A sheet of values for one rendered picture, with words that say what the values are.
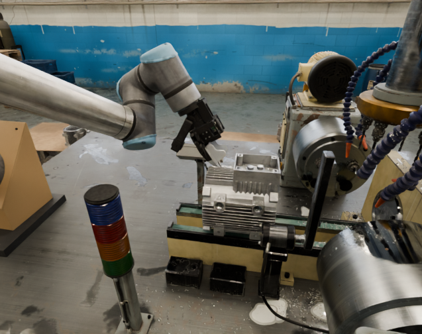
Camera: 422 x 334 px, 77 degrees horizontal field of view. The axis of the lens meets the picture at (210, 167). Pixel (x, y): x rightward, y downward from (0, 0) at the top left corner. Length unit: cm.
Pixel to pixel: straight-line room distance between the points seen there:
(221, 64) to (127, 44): 215
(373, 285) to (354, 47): 614
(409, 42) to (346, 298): 49
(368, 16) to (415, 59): 584
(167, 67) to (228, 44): 552
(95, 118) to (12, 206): 61
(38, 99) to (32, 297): 59
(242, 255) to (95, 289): 44
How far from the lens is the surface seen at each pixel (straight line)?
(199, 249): 87
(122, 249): 57
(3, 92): 59
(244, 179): 71
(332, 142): 97
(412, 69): 69
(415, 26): 69
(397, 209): 83
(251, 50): 621
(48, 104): 61
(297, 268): 88
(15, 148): 116
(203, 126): 74
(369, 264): 53
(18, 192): 118
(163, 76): 72
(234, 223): 75
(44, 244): 113
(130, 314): 75
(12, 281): 106
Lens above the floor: 149
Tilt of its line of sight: 29 degrees down
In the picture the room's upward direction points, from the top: straight up
